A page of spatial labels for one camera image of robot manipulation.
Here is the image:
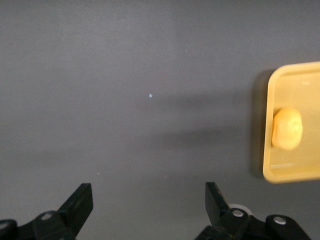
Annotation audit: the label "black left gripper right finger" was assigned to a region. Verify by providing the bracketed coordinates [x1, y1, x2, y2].
[194, 182, 268, 240]

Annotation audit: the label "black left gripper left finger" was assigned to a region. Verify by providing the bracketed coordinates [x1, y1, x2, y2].
[31, 183, 94, 240]

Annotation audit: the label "yellow potato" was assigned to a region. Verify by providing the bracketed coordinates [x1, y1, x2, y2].
[271, 106, 304, 151]

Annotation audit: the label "yellow plastic tray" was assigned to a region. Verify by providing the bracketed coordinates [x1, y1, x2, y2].
[262, 61, 320, 185]

